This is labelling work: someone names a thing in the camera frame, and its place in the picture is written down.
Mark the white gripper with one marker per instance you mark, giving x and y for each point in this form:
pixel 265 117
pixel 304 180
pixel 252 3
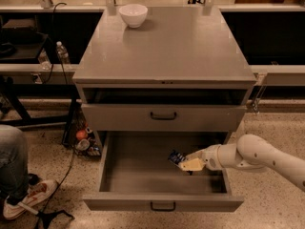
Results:
pixel 212 157

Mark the blue rxbar blueberry wrapper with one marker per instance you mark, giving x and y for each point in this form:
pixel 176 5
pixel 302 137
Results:
pixel 176 158

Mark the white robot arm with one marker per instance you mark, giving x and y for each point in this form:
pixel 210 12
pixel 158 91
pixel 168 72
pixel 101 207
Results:
pixel 250 152

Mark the open grey lower drawer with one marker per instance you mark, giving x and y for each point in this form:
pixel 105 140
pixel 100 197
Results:
pixel 136 175

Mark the grey drawer cabinet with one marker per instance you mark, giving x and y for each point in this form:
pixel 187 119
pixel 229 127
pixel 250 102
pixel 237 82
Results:
pixel 178 56

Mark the basket of small objects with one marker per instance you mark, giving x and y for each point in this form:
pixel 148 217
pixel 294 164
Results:
pixel 79 136

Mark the white ceramic bowl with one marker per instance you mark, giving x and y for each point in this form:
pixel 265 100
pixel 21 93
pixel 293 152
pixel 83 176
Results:
pixel 133 15

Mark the white red sneaker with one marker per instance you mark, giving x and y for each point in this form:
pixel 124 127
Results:
pixel 36 194

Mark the black side table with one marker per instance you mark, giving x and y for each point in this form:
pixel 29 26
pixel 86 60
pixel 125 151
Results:
pixel 23 77

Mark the clear plastic water bottle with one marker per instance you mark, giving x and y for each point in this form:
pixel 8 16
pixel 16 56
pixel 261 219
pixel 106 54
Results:
pixel 62 53

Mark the person's jeans leg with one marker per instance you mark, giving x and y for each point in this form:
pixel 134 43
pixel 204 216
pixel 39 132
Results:
pixel 13 163

